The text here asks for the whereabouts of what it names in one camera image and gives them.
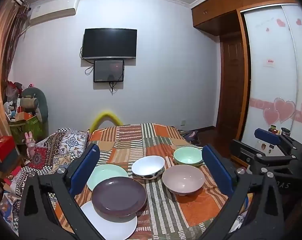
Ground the yellow curved tube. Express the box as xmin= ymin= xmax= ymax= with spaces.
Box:
xmin=91 ymin=110 xmax=122 ymax=132

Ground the black wall television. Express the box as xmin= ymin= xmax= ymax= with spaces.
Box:
xmin=81 ymin=28 xmax=137 ymax=60

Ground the white plate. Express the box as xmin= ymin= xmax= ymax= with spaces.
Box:
xmin=80 ymin=200 xmax=138 ymax=240

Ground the purple plate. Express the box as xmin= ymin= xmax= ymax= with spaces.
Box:
xmin=91 ymin=177 xmax=147 ymax=218

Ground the brown wooden door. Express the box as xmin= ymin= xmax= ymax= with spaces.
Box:
xmin=216 ymin=36 xmax=247 ymax=130

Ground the purple bag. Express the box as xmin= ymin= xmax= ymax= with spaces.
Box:
xmin=185 ymin=130 xmax=199 ymax=146

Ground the dark blue box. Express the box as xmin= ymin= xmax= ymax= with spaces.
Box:
xmin=0 ymin=155 xmax=22 ymax=179

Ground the orange patchwork blanket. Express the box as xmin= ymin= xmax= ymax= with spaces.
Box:
xmin=49 ymin=122 xmax=245 ymax=240

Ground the wooden overhead cabinet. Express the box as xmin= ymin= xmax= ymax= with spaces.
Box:
xmin=191 ymin=0 xmax=299 ymax=29

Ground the light green plate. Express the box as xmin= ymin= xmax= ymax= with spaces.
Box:
xmin=86 ymin=164 xmax=129 ymax=192

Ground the small black wall monitor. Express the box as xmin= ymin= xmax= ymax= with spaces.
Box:
xmin=93 ymin=59 xmax=124 ymax=83

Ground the patterned checkered quilt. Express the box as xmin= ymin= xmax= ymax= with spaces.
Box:
xmin=0 ymin=127 xmax=90 ymax=213

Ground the white air conditioner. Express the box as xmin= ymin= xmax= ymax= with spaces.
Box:
xmin=29 ymin=0 xmax=80 ymax=27

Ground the pink bowl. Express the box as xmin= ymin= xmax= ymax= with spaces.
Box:
xmin=162 ymin=165 xmax=206 ymax=196

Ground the orange brown curtain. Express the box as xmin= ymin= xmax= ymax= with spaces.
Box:
xmin=0 ymin=0 xmax=29 ymax=155

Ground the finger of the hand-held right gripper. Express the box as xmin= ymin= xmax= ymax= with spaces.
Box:
xmin=255 ymin=128 xmax=302 ymax=155
xmin=230 ymin=139 xmax=295 ymax=168

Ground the pink rabbit figure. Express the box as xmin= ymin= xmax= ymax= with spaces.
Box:
xmin=24 ymin=131 xmax=37 ymax=159

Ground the white black-spotted bowl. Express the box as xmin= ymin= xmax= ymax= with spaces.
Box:
xmin=131 ymin=156 xmax=166 ymax=180

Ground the green cardboard box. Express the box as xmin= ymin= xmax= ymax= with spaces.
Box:
xmin=9 ymin=114 xmax=45 ymax=144

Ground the pile of assorted clutter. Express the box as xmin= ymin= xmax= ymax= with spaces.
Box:
xmin=3 ymin=80 xmax=25 ymax=122

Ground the red box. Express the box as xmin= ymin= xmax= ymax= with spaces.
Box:
xmin=0 ymin=135 xmax=16 ymax=163

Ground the white heart-print sliding door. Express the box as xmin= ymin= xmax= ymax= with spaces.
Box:
xmin=241 ymin=4 xmax=302 ymax=150

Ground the light green bowl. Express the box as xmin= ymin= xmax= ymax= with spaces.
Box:
xmin=173 ymin=147 xmax=204 ymax=167

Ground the colourful printed box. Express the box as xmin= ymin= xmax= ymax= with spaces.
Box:
xmin=0 ymin=194 xmax=19 ymax=229

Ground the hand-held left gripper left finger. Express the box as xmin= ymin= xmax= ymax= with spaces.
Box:
xmin=18 ymin=144 xmax=101 ymax=240

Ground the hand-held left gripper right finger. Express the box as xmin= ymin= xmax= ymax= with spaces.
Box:
xmin=202 ymin=144 xmax=284 ymax=240

